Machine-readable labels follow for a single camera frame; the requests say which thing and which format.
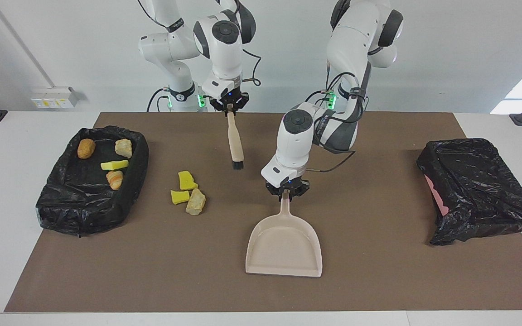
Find pale angular bread chunk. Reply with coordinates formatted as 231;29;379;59
185;188;207;216

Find bin lined with black bag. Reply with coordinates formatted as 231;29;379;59
35;126;150;236

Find white wall socket box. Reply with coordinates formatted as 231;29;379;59
31;87;79;109

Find brown bread nugget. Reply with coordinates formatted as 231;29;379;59
77;139;96;159

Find large yellow sponge piece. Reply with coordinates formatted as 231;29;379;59
178;171;198;191

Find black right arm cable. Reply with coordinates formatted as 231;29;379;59
241;48;262;86

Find beige plastic dustpan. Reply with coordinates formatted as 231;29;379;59
245;190;323;278

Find pale round bread chunk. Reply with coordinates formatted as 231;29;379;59
115;139;133;158

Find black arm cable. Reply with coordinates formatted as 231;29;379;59
241;48;262;86
305;63;371;174

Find orange toy croissant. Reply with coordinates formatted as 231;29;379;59
106;170;124;190

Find black base power cable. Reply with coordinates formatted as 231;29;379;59
146;88;171;112
304;88;334;113

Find beige hand brush black bristles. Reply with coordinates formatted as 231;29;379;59
226;105;244;170

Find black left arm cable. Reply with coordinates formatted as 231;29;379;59
305;63;371;174

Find brown table mat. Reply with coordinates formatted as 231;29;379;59
4;112;522;313

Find notched yellow sponge piece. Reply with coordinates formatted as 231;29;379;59
101;159;130;171

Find pink bin with black bag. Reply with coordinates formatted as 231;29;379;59
416;138;522;246

